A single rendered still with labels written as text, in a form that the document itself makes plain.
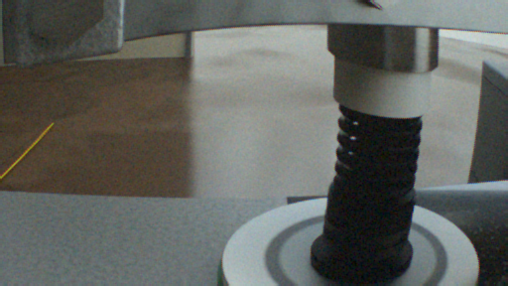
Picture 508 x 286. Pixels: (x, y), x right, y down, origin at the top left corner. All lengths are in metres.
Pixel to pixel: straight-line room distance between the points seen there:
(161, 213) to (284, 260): 0.22
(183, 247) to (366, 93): 0.27
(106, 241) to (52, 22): 0.37
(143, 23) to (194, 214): 0.38
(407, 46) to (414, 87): 0.03
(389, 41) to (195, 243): 0.30
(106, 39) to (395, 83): 0.18
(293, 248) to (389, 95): 0.15
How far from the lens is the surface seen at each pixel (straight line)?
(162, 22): 0.23
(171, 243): 0.52
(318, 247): 0.40
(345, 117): 0.35
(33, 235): 0.56
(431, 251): 0.42
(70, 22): 0.19
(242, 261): 0.39
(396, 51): 0.31
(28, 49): 0.20
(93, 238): 0.54
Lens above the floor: 1.12
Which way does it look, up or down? 21 degrees down
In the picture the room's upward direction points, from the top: 1 degrees clockwise
